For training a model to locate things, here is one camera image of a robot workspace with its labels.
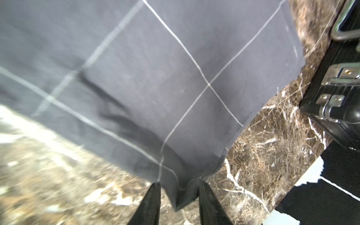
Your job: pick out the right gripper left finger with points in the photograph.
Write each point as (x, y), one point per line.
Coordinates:
(148, 210)

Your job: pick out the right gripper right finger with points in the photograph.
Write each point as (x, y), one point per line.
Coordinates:
(211, 211)

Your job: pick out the dark grey grid pillowcase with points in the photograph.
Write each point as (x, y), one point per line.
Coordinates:
(161, 89)

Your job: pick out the black hard case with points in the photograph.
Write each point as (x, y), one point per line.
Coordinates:
(332, 100)

